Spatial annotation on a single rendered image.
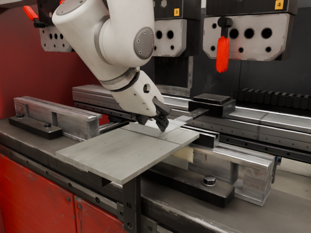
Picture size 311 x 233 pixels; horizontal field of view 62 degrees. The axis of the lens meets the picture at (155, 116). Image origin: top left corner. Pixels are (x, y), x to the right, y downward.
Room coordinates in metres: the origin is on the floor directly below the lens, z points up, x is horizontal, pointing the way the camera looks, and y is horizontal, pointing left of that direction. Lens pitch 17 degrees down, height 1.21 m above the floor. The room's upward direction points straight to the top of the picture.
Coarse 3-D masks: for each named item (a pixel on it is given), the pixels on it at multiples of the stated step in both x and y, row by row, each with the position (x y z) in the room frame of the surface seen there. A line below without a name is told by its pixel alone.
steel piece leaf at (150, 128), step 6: (132, 126) 0.58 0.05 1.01; (138, 126) 0.57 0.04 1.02; (144, 126) 0.56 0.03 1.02; (150, 126) 0.61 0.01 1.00; (156, 126) 0.61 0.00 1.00; (168, 126) 0.61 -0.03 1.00; (174, 126) 0.61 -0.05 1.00; (180, 126) 0.62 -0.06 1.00; (138, 132) 0.57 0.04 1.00; (144, 132) 0.56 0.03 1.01; (150, 132) 0.55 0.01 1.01; (156, 132) 0.54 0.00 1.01; (162, 132) 0.57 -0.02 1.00
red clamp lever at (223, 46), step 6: (222, 18) 0.47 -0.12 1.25; (228, 18) 0.48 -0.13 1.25; (222, 24) 0.47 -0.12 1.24; (228, 24) 0.48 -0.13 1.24; (222, 30) 0.48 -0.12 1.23; (222, 36) 0.48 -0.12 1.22; (222, 42) 0.48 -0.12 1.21; (228, 42) 0.48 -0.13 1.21; (222, 48) 0.48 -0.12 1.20; (228, 48) 0.48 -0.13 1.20; (222, 54) 0.48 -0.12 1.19; (228, 54) 0.48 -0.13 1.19; (222, 60) 0.47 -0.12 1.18; (228, 60) 0.49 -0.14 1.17; (216, 66) 0.48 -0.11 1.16; (222, 66) 0.47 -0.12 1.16; (222, 72) 0.48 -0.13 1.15
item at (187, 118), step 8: (200, 96) 0.82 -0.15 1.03; (208, 96) 0.82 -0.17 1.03; (216, 96) 0.82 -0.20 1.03; (224, 96) 0.82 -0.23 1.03; (192, 104) 0.80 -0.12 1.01; (200, 104) 0.79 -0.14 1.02; (208, 104) 0.77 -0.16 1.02; (216, 104) 0.76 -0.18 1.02; (224, 104) 0.76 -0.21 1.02; (232, 104) 0.80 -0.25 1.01; (192, 112) 0.73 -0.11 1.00; (200, 112) 0.73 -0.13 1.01; (208, 112) 0.76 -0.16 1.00; (216, 112) 0.75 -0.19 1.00; (224, 112) 0.75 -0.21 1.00; (176, 120) 0.66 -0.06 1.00; (184, 120) 0.65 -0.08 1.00; (192, 120) 0.68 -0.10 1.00
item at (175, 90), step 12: (156, 60) 0.65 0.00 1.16; (168, 60) 0.63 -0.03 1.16; (180, 60) 0.61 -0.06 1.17; (192, 60) 0.61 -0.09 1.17; (156, 72) 0.65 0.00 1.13; (168, 72) 0.63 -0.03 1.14; (180, 72) 0.61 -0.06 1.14; (192, 72) 0.61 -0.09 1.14; (156, 84) 0.65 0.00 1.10; (168, 84) 0.63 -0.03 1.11; (180, 84) 0.61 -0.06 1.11
